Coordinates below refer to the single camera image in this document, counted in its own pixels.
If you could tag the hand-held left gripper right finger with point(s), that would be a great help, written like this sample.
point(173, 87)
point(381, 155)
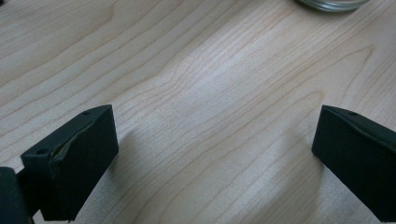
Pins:
point(358, 161)

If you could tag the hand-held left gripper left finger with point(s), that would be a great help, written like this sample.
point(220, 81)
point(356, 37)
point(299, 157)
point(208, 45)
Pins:
point(77, 165)

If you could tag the white-lidded jar of tan powder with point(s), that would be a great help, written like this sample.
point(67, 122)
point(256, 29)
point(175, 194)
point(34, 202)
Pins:
point(333, 4)

